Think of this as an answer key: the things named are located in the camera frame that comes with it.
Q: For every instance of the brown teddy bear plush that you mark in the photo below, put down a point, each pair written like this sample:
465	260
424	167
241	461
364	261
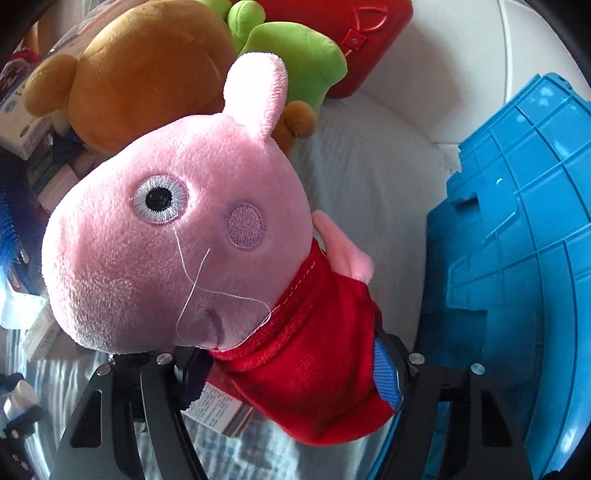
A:
147	69

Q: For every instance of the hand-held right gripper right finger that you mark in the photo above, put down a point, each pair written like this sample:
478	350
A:
387	371

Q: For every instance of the pink pig plush toy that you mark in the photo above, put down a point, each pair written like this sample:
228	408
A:
184	230

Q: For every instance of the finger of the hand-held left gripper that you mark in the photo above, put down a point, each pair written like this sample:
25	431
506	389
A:
18	443

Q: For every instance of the green plush toy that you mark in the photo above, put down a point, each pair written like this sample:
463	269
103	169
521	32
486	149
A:
286	60

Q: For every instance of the red white small box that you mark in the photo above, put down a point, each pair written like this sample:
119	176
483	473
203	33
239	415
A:
221	408

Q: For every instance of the small white bottle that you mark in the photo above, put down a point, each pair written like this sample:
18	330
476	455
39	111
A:
21	399

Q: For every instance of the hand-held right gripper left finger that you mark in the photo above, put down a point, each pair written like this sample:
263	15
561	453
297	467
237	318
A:
196	378

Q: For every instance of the red toy bag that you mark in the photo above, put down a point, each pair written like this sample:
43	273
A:
369	46

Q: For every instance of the blue plastic crate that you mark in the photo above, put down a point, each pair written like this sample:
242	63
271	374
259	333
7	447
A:
517	207

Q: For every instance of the blue hairbrush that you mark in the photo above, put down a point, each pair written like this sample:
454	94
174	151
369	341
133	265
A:
11	240

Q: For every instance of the white green medicine box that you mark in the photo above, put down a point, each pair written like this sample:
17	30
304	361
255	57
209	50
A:
25	134

